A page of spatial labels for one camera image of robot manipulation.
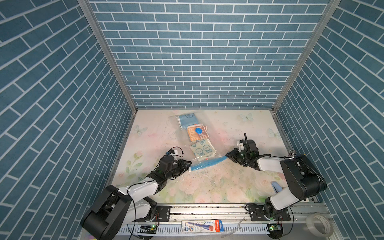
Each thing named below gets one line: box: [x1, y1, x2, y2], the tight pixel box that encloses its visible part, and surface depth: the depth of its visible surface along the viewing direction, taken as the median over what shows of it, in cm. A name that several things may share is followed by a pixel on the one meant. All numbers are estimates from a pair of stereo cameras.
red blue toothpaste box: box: [181, 219, 224, 233], surface depth 71 cm
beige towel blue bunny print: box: [189, 138, 217, 162], surface depth 97 cm
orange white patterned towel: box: [187, 124, 210, 142], surface depth 104 cm
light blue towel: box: [179, 113, 199, 129], surface depth 114 cm
